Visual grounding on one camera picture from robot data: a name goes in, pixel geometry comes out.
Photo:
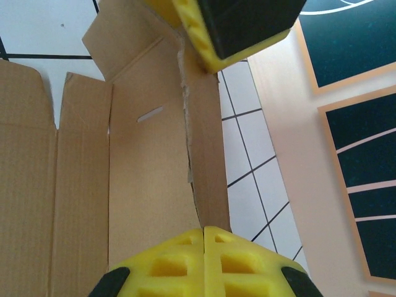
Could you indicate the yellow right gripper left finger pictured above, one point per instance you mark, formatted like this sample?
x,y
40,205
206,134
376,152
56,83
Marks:
x,y
173,266

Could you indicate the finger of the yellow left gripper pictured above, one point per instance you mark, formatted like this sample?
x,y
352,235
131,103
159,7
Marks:
x,y
247,24
164,9

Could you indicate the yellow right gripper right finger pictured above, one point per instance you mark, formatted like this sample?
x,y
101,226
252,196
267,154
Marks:
x,y
241,266

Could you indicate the brown cardboard box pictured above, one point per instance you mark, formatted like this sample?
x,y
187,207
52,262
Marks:
x,y
139,185

